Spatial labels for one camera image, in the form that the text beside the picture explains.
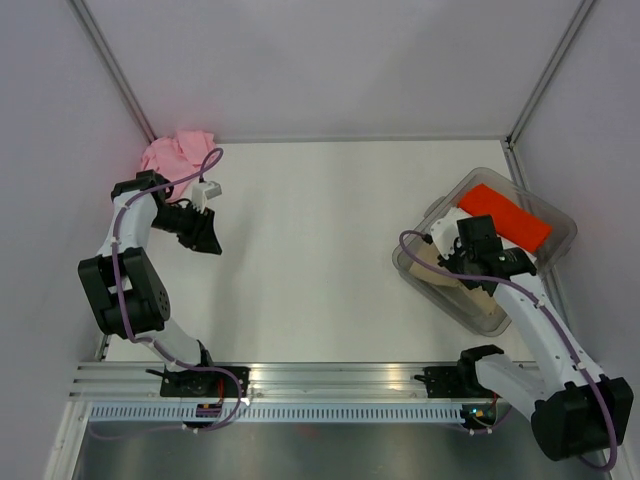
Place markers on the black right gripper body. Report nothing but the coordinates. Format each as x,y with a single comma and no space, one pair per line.
458,261

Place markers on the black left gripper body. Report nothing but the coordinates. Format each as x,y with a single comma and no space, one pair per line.
190,225

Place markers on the beige t shirt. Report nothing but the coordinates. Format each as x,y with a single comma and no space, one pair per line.
474,302

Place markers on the white t shirt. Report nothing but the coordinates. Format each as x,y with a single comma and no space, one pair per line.
454,214

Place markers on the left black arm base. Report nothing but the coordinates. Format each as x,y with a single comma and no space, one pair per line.
222,383

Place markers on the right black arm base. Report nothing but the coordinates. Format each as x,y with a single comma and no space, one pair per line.
454,382

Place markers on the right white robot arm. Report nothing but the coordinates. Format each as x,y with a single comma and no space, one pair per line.
573,407

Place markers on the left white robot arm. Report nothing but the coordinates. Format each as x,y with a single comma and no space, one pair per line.
126,294

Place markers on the rolled orange t shirt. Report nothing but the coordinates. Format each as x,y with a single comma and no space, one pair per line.
510,221

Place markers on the clear grey plastic bin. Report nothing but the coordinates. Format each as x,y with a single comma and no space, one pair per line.
420,247

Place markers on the pink crumpled t shirt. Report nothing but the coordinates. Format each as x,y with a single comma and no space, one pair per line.
179,156

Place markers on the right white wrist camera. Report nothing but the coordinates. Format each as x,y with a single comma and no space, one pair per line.
444,233

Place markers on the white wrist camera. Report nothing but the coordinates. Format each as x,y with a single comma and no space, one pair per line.
203,192
444,233

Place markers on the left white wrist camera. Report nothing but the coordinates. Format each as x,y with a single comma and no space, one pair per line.
203,192

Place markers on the right aluminium frame post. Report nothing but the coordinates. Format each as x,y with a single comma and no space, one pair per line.
561,50

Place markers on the aluminium front rail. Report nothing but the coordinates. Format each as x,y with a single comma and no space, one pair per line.
271,382

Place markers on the white slotted cable duct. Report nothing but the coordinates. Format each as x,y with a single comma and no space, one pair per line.
446,413

